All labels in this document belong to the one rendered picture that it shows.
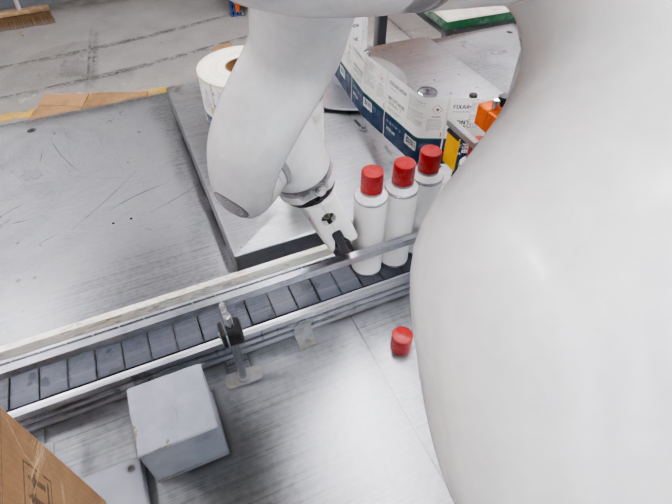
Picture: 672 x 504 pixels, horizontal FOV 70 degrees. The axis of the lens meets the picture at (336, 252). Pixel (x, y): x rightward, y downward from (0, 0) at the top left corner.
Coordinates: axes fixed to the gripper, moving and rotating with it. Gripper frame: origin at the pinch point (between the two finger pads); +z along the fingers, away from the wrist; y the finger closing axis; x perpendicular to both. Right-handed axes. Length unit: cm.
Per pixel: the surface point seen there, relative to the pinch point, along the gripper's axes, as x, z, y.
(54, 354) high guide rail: 39.5, -16.0, -4.3
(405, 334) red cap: -1.6, 9.0, -14.8
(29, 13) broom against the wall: 105, 57, 395
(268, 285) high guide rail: 12.3, -6.3, -4.5
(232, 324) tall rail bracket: 18.1, -9.9, -10.1
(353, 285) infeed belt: 1.5, 6.2, -3.7
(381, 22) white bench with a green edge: -78, 71, 166
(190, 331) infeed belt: 26.9, -2.8, -1.7
